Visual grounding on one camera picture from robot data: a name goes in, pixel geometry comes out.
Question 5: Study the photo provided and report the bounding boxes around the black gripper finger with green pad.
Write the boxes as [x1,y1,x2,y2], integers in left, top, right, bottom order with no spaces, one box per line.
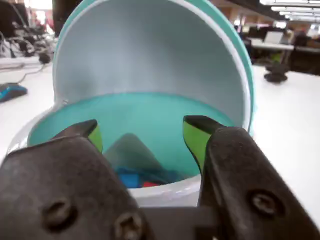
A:
[182,114,320,240]
[0,118,151,240]

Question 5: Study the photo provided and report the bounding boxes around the teal whale-shaped bin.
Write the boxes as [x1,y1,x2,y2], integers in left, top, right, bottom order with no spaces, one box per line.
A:
[6,0,256,208]

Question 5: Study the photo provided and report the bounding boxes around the blue and black device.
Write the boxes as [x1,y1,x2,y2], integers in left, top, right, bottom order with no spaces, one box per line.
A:
[0,83,28,103]

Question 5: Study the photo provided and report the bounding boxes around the black lumpy object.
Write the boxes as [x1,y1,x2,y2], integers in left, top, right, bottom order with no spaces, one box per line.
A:
[264,62,289,84]

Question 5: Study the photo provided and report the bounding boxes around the white background desk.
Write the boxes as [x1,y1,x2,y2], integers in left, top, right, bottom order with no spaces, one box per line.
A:
[249,37,296,52]

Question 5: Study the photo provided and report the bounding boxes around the white background monitor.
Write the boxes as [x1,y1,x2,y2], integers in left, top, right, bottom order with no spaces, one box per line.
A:
[264,31,285,45]

